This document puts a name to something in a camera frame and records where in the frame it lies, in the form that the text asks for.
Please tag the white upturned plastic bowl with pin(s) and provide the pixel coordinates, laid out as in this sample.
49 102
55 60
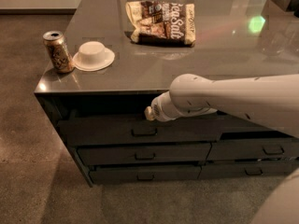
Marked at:
93 56

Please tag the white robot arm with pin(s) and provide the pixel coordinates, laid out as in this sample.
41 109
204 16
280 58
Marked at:
272 102

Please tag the gold soda can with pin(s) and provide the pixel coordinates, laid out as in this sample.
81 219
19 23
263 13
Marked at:
55 44

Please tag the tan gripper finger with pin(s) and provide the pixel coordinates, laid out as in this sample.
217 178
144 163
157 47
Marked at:
149 114

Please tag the brown sea salt snack bag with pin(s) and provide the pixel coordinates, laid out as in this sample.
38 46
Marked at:
163 22

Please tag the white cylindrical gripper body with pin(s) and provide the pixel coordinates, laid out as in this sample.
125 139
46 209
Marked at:
157 108

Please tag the dark grey drawer cabinet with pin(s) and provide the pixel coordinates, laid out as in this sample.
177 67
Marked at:
234 39

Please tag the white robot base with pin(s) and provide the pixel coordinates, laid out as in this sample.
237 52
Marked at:
282 205

